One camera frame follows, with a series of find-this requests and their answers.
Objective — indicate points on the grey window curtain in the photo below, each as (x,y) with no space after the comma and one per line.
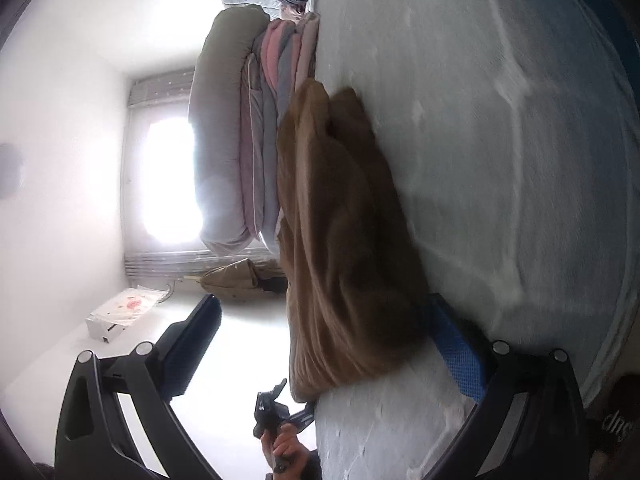
(155,87)

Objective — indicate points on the white bed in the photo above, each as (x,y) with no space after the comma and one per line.
(500,160)

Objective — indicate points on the bright window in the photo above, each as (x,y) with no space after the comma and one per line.
(170,180)

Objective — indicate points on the tan bag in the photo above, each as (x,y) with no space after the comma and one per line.
(230,277)

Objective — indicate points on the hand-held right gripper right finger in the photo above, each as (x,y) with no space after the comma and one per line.
(462,360)

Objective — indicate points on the grey-white rolled duvet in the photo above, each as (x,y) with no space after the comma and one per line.
(215,135)

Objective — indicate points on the brown coat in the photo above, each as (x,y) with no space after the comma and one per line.
(340,240)

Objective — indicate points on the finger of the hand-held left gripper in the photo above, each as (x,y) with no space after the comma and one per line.
(301,416)

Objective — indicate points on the white box with red print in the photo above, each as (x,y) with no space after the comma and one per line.
(125,310)

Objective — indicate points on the person's left hand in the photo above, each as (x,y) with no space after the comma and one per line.
(285,447)

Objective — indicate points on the person's dark printed clothing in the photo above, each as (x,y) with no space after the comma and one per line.
(612,425)

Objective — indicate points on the grey wall box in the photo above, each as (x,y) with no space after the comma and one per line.
(10,170)

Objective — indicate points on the pink and grey folded quilt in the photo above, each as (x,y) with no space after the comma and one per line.
(260,160)

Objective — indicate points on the person's left forearm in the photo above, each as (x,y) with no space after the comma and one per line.
(309,467)

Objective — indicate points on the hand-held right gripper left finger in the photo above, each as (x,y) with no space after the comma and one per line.
(192,355)

